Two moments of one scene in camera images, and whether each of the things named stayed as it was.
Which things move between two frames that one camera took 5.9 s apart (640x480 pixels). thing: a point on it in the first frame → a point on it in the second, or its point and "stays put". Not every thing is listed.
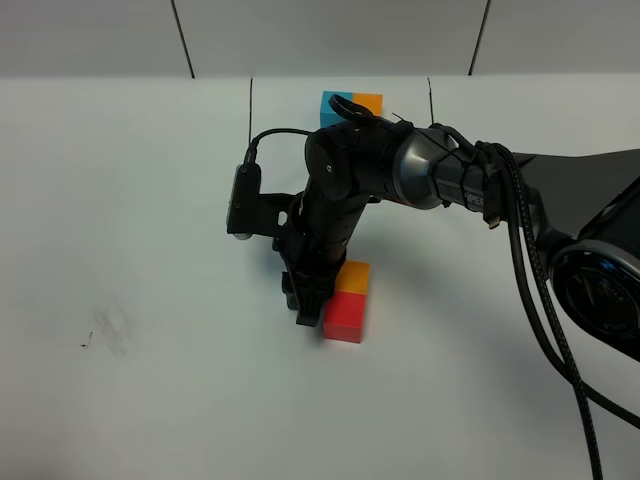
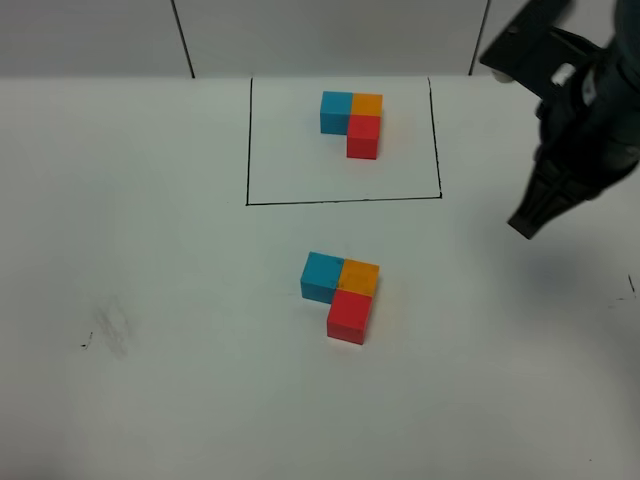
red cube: x=343 y=317 stays put
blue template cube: x=328 y=115 stays put
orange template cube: x=373 y=101 stays put
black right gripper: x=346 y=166 → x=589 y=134
